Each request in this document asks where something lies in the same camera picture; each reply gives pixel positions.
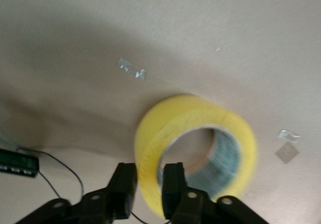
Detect yellow packing tape roll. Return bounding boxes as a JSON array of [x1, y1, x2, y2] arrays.
[[134, 93, 258, 219]]

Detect clear tape scrap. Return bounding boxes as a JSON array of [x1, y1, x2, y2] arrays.
[[277, 130, 301, 143], [117, 57, 147, 81]]

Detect thin black wire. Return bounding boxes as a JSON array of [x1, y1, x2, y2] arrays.
[[17, 146, 145, 223]]

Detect green circuit board device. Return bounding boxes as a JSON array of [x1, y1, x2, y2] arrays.
[[0, 148, 40, 179]]

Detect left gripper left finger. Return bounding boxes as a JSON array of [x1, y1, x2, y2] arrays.
[[17, 162, 138, 224]]

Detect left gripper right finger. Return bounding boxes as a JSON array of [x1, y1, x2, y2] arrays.
[[162, 162, 270, 224]]

